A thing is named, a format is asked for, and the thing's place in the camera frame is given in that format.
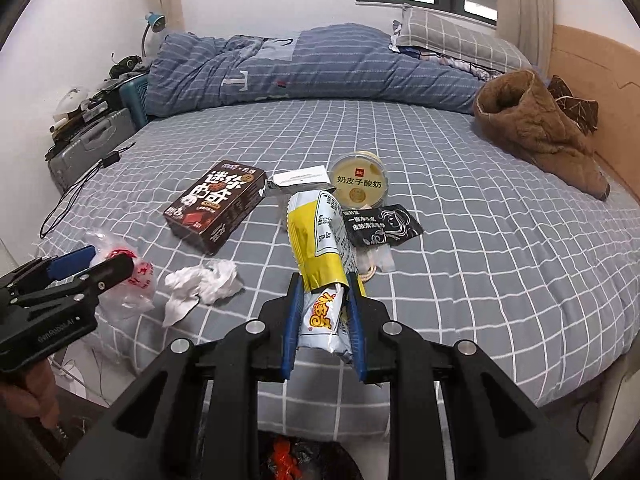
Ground white helmet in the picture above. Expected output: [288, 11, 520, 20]
[52, 87, 89, 122]

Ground brown fleece garment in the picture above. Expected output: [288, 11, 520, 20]
[474, 70, 611, 202]

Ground blue desk lamp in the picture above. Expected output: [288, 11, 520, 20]
[140, 11, 166, 58]

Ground yellow white snack bag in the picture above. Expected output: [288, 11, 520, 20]
[286, 190, 358, 363]

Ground brown patterned cushion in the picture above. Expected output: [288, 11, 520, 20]
[548, 75, 599, 136]

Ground white tissue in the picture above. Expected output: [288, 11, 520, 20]
[163, 259, 243, 327]

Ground black trash bin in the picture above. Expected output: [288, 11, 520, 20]
[258, 430, 363, 480]

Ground black charger cable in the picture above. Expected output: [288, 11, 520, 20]
[38, 142, 138, 240]

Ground teal plastic stool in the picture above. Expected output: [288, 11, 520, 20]
[119, 75, 149, 130]

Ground white plastic mailer bag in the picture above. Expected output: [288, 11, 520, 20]
[356, 244, 396, 282]

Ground person's left hand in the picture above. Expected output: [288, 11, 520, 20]
[1, 360, 60, 429]

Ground black printed sachet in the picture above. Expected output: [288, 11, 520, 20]
[342, 205, 424, 248]

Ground grey suitcase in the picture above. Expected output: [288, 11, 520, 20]
[44, 108, 136, 194]

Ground clear plastic bag red print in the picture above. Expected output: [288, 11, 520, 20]
[83, 228, 158, 323]

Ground wooden headboard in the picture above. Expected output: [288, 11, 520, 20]
[549, 25, 640, 196]

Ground brown cookie box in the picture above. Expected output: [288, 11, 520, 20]
[163, 159, 267, 256]

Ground beige right curtain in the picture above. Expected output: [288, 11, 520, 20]
[497, 0, 554, 75]

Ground yellow yogurt cup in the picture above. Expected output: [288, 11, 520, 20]
[329, 151, 388, 209]

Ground grey checked bed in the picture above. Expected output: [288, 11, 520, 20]
[34, 97, 640, 443]

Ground grey checked pillow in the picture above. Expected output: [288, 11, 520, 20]
[390, 4, 533, 74]

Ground blue striped duvet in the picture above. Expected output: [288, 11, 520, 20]
[145, 24, 483, 117]

